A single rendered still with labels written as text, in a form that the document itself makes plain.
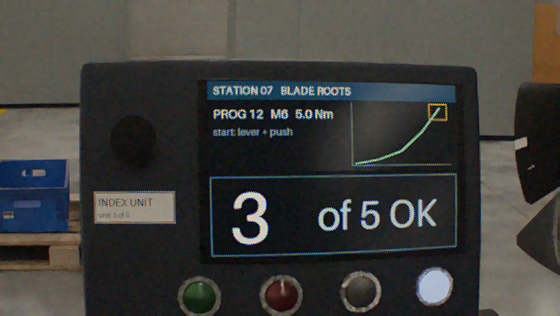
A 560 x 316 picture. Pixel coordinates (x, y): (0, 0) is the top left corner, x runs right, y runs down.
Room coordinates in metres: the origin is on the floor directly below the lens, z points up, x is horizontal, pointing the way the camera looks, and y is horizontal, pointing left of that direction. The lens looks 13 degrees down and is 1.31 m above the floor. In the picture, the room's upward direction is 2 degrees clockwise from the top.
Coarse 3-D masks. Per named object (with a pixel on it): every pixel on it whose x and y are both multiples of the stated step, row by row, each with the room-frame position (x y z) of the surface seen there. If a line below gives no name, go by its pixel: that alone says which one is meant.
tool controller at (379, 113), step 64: (128, 64) 0.48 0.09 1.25; (192, 64) 0.49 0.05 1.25; (256, 64) 0.50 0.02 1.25; (320, 64) 0.50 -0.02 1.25; (384, 64) 0.51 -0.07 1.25; (128, 128) 0.46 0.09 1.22; (192, 128) 0.48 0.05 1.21; (256, 128) 0.48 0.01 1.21; (320, 128) 0.49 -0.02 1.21; (384, 128) 0.50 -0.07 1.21; (448, 128) 0.51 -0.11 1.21; (128, 192) 0.46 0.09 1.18; (192, 192) 0.47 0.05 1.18; (320, 192) 0.48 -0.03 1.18; (384, 192) 0.49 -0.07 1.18; (448, 192) 0.50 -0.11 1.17; (128, 256) 0.45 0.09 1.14; (192, 256) 0.46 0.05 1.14; (320, 256) 0.47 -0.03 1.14; (384, 256) 0.48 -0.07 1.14; (448, 256) 0.49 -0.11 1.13
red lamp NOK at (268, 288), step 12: (276, 276) 0.46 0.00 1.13; (288, 276) 0.46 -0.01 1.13; (264, 288) 0.46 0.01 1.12; (276, 288) 0.46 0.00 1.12; (288, 288) 0.46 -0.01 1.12; (300, 288) 0.46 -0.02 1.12; (264, 300) 0.46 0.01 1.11; (276, 300) 0.45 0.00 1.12; (288, 300) 0.45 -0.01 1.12; (300, 300) 0.46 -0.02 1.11; (276, 312) 0.46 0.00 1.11; (288, 312) 0.46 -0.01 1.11
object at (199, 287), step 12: (180, 288) 0.45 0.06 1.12; (192, 288) 0.45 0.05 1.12; (204, 288) 0.45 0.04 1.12; (216, 288) 0.45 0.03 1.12; (180, 300) 0.45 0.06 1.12; (192, 300) 0.44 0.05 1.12; (204, 300) 0.45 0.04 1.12; (216, 300) 0.45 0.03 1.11; (192, 312) 0.45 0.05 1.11; (204, 312) 0.45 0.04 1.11
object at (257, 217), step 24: (216, 192) 0.47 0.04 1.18; (240, 192) 0.47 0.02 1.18; (264, 192) 0.48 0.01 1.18; (288, 192) 0.48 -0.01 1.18; (216, 216) 0.47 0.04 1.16; (240, 216) 0.47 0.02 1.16; (264, 216) 0.47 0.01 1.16; (288, 216) 0.47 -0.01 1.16; (216, 240) 0.46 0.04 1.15; (240, 240) 0.47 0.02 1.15; (264, 240) 0.47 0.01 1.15; (288, 240) 0.47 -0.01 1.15
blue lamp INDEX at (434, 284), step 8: (424, 272) 0.48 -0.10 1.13; (432, 272) 0.48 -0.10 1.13; (440, 272) 0.48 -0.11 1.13; (416, 280) 0.48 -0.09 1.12; (424, 280) 0.47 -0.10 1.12; (432, 280) 0.47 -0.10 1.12; (440, 280) 0.47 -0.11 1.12; (448, 280) 0.48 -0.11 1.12; (416, 288) 0.47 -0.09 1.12; (424, 288) 0.47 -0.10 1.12; (432, 288) 0.47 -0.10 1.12; (440, 288) 0.47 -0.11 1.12; (448, 288) 0.47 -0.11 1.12; (416, 296) 0.47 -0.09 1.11; (424, 296) 0.47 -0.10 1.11; (432, 296) 0.47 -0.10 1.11; (440, 296) 0.47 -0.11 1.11; (448, 296) 0.48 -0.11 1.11; (424, 304) 0.47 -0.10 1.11; (432, 304) 0.47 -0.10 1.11
